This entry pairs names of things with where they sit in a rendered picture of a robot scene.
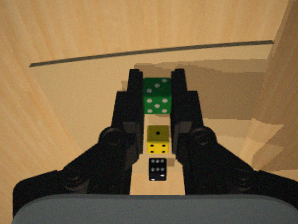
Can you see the beige flat mat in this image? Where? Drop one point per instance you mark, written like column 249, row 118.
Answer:
column 227, row 76

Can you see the yellow die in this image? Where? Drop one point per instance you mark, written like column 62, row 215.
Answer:
column 157, row 139

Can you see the green die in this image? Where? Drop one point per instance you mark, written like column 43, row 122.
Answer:
column 157, row 95

